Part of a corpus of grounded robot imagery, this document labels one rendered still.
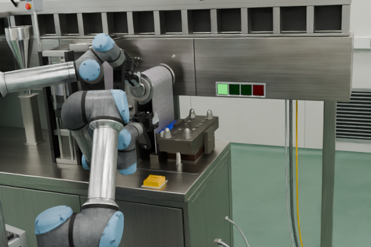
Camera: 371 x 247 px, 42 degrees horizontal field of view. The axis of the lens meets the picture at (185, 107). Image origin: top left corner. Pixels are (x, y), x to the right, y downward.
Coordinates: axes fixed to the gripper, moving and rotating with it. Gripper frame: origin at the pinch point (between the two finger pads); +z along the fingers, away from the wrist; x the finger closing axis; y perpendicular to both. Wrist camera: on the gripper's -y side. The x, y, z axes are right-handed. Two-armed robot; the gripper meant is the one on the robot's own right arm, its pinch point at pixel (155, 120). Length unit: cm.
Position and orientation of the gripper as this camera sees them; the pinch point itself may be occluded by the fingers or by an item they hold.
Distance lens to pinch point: 222.7
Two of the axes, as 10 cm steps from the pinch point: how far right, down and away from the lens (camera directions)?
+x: -9.3, -0.5, 3.6
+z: 3.6, -2.6, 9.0
